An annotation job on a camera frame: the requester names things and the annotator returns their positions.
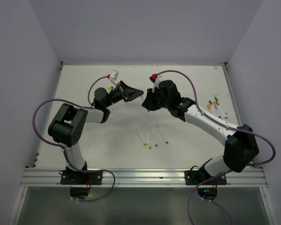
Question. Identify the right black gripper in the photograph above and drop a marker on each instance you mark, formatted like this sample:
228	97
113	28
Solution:
149	101

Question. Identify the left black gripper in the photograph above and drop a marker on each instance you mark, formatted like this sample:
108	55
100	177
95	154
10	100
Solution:
128	93

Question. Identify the yellow marker pen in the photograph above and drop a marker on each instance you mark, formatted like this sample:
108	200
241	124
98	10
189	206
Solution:
146	136

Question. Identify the teal marker pen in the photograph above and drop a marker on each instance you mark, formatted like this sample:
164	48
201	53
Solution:
154	137

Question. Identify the green marker pen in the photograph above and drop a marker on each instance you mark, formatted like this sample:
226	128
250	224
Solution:
149	139

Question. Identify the light orange capped marker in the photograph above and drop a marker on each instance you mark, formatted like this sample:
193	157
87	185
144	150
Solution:
213	110

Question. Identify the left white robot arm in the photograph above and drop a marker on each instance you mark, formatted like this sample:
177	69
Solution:
67	126

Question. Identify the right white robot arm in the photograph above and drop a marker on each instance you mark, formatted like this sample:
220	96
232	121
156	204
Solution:
240	146

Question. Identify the blue capped marker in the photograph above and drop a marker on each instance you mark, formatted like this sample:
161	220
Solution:
211	102

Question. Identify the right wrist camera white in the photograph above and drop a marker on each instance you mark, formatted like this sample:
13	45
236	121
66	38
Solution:
156	79

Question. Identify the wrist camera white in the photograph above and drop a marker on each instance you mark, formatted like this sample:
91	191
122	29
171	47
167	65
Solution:
113	77
156	79

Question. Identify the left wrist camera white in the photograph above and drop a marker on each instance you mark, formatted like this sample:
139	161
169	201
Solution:
113	77

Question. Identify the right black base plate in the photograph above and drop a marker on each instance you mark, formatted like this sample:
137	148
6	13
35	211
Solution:
208	190

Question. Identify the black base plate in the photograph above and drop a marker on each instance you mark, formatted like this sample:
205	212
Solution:
72	178
208	190

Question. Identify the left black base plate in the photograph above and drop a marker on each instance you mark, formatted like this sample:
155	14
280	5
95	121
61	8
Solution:
72	178

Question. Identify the aluminium mounting rail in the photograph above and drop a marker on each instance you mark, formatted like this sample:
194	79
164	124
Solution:
145	178

